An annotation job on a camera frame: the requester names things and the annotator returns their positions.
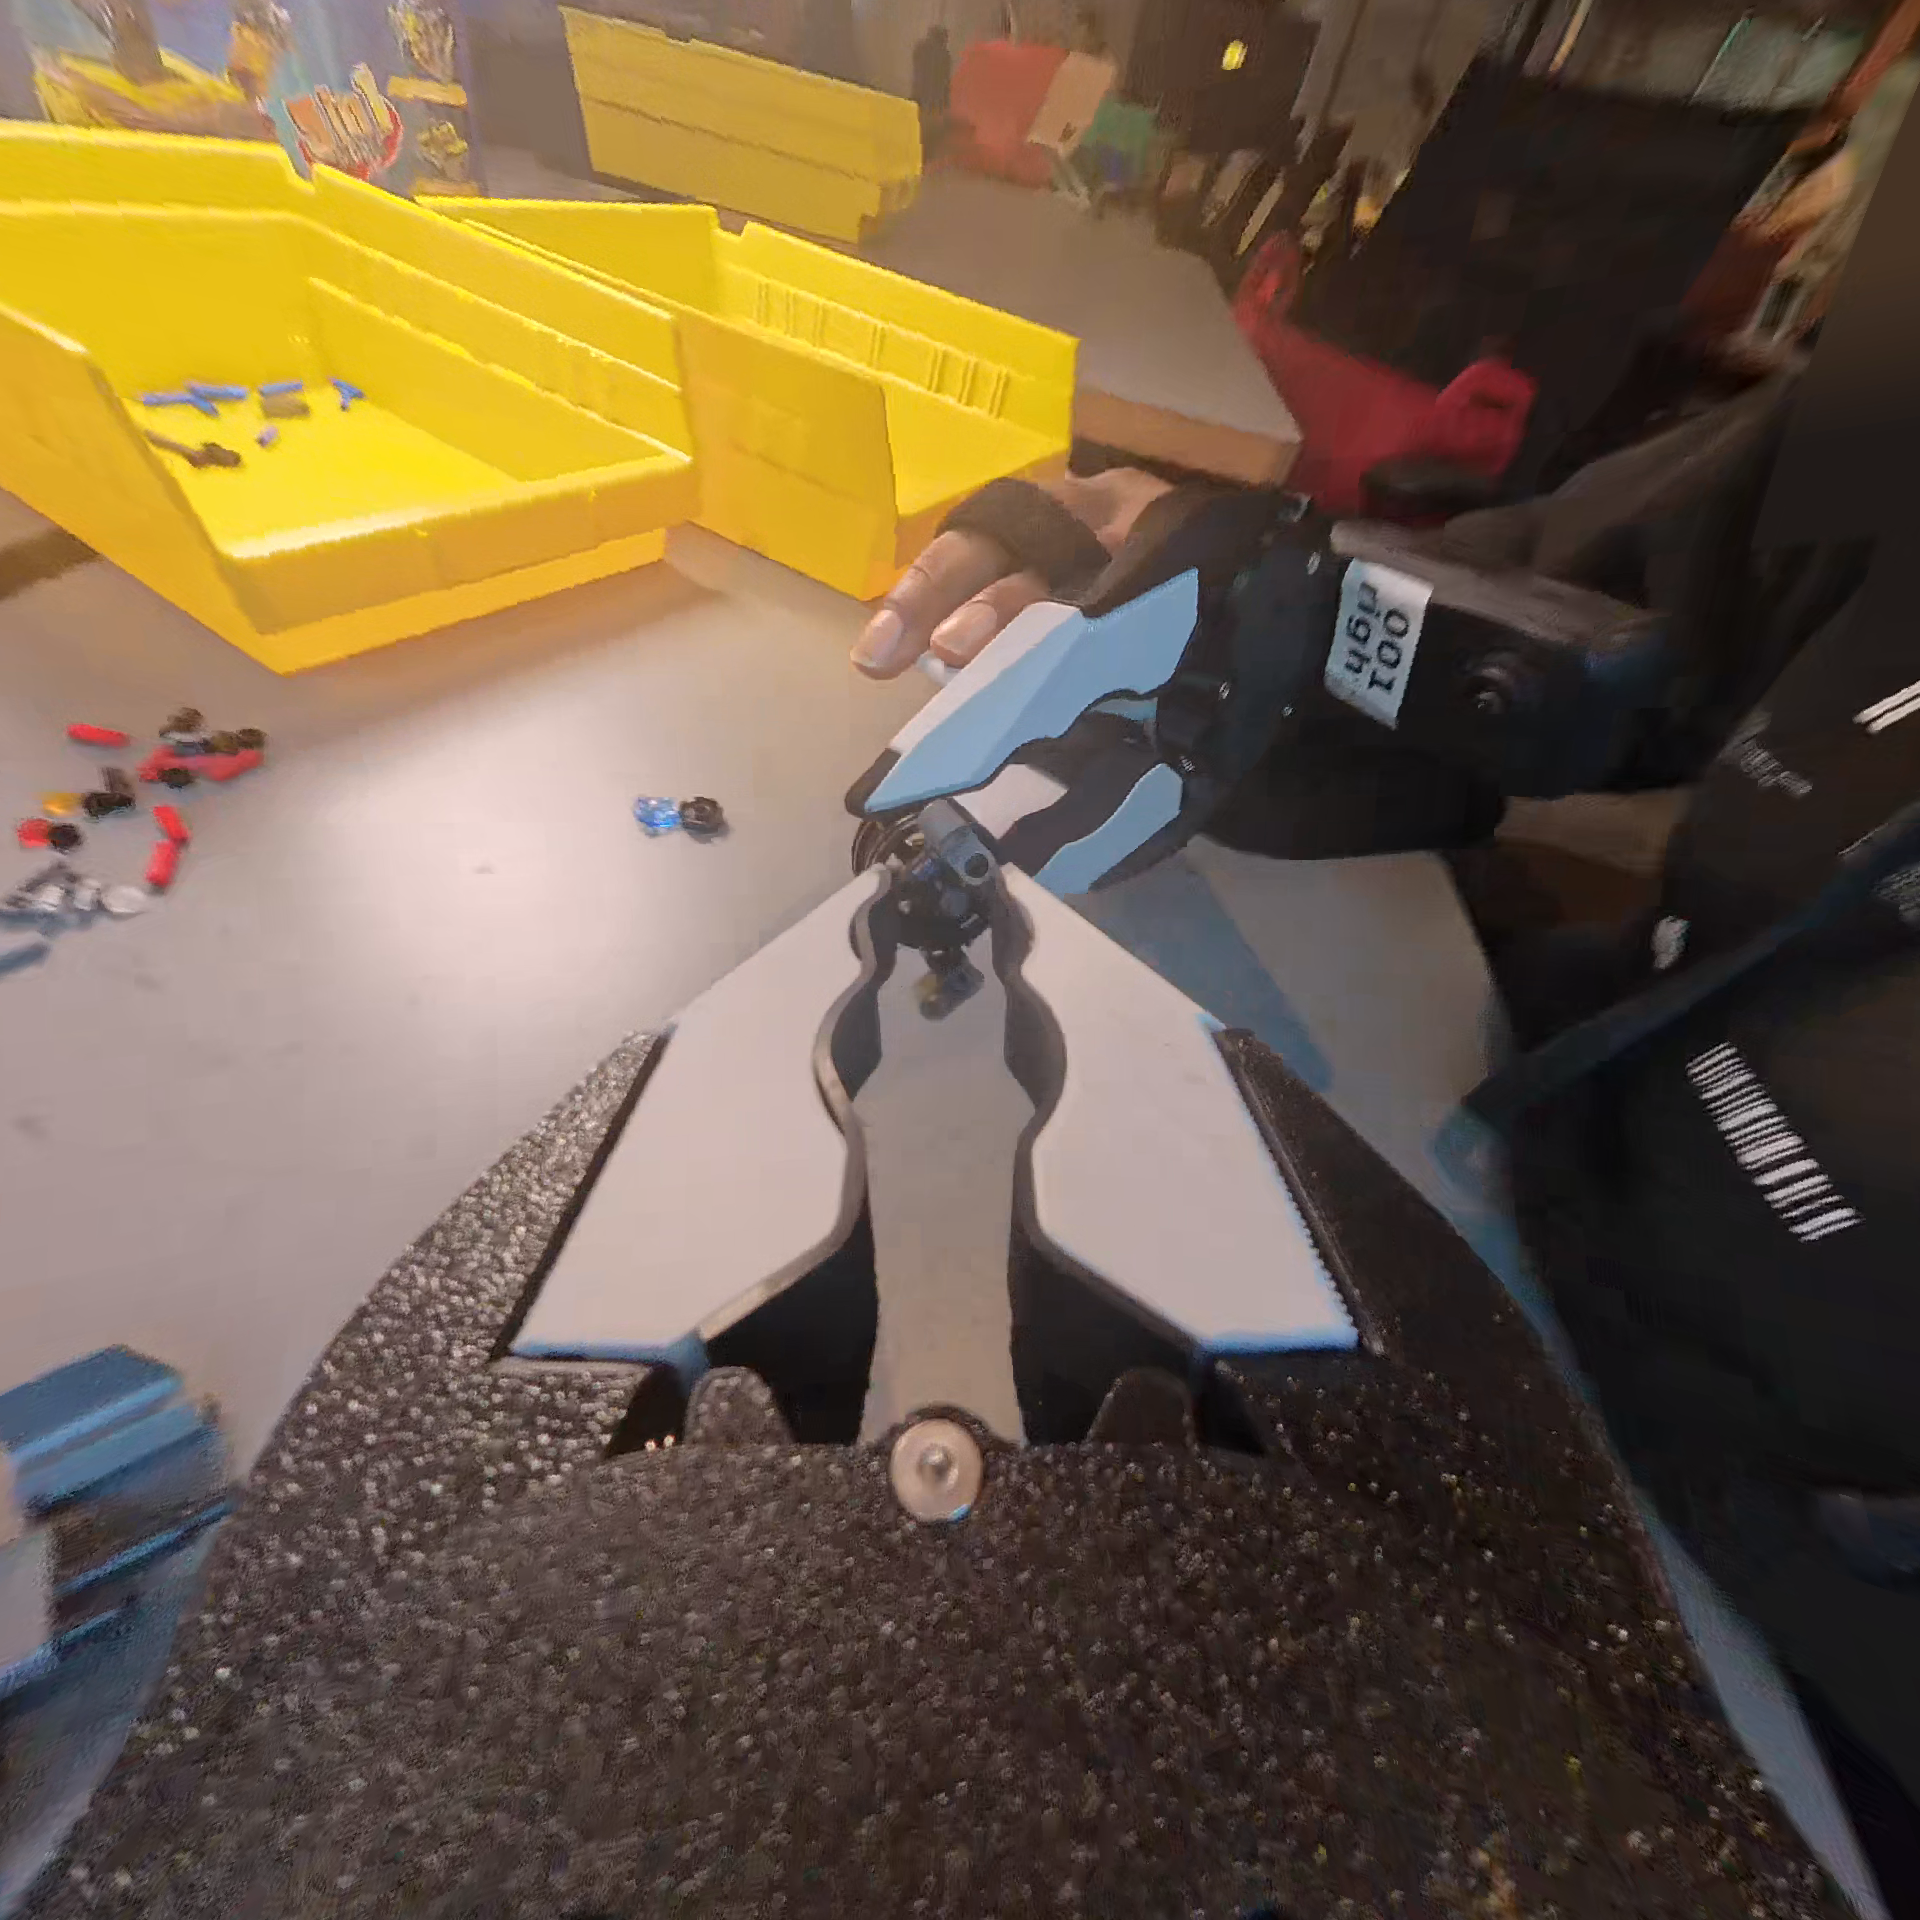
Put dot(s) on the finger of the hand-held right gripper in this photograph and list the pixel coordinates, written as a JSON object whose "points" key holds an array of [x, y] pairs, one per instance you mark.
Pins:
{"points": [[1036, 674], [1123, 823]]}

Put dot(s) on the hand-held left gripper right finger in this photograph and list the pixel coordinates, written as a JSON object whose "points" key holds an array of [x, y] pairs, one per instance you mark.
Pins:
{"points": [[1187, 1185]]}

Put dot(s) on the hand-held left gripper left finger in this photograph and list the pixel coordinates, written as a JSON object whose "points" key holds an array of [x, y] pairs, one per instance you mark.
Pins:
{"points": [[707, 1185]]}

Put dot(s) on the grey desk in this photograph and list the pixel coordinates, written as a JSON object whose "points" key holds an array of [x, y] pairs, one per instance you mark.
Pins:
{"points": [[453, 975]]}

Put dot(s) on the person's right hand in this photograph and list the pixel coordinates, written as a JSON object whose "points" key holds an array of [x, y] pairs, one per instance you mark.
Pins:
{"points": [[961, 598]]}

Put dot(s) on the red plastic container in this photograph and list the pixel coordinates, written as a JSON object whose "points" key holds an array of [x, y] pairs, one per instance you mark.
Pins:
{"points": [[1351, 406]]}

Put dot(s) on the wooden edged table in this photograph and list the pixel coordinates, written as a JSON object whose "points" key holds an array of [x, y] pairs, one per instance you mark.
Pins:
{"points": [[1139, 360]]}

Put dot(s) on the yellow storage bin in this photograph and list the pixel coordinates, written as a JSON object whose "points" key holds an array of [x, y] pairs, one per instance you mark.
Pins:
{"points": [[719, 134], [375, 555], [793, 450]]}

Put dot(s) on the small black round piece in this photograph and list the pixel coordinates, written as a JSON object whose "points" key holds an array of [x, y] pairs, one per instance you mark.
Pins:
{"points": [[703, 816]]}

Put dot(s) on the clear blue round stud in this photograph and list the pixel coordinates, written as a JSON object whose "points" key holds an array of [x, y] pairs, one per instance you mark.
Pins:
{"points": [[654, 813]]}

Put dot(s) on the person in black hoodie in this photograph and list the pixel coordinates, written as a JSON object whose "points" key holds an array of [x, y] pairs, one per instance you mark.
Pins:
{"points": [[1726, 1320]]}

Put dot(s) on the pile of small brick pieces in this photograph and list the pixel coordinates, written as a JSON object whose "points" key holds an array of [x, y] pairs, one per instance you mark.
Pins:
{"points": [[195, 760]]}

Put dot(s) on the cluster of blue brick pins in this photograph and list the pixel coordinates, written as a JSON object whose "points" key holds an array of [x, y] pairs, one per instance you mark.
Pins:
{"points": [[211, 396]]}

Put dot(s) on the blue robot kit box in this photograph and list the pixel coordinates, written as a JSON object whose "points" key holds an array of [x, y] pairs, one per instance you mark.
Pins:
{"points": [[227, 75]]}

